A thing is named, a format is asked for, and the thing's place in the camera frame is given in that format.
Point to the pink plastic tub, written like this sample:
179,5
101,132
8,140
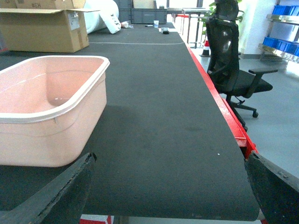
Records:
49,106

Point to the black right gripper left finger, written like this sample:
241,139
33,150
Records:
61,201

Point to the white foam roll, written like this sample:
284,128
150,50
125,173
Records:
105,15

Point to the steel rack with blue bins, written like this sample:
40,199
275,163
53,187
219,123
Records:
280,21

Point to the red metal table frame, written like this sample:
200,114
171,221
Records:
231,112

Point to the white paper cup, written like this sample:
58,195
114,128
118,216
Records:
156,24

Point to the black office chair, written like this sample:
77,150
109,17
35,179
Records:
224,71

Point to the black table mat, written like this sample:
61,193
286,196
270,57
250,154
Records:
127,174

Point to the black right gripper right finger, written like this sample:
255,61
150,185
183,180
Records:
275,189

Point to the large cardboard box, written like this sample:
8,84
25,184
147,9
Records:
44,30

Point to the red white traffic cone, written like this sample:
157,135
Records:
206,49

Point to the grey plastic crate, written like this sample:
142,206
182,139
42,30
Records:
143,15

